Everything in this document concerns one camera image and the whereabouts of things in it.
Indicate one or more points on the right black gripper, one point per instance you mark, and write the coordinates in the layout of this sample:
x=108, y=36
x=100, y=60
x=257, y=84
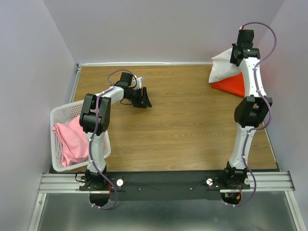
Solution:
x=233, y=60

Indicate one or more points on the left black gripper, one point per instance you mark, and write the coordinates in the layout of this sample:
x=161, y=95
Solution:
x=143, y=101

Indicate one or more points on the white t-shirt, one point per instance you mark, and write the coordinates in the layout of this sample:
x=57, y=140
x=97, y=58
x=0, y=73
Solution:
x=222, y=68

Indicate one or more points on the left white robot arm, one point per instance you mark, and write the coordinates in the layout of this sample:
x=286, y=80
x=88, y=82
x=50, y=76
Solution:
x=95, y=119

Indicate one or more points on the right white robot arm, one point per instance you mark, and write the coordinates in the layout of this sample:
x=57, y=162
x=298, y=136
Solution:
x=250, y=112

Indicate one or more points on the folded orange t-shirt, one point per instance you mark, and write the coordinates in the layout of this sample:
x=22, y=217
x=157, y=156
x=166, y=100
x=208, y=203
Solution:
x=233, y=85

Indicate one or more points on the pink t-shirt in basket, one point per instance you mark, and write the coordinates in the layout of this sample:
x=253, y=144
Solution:
x=73, y=142

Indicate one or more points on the white plastic laundry basket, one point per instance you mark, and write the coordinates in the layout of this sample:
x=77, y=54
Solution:
x=65, y=114

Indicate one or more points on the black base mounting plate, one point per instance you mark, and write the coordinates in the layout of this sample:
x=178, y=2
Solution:
x=164, y=186

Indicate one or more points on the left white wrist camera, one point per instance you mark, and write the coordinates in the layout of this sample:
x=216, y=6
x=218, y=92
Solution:
x=137, y=82

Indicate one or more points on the aluminium front rail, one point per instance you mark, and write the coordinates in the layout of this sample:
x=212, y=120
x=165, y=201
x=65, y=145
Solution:
x=66, y=183

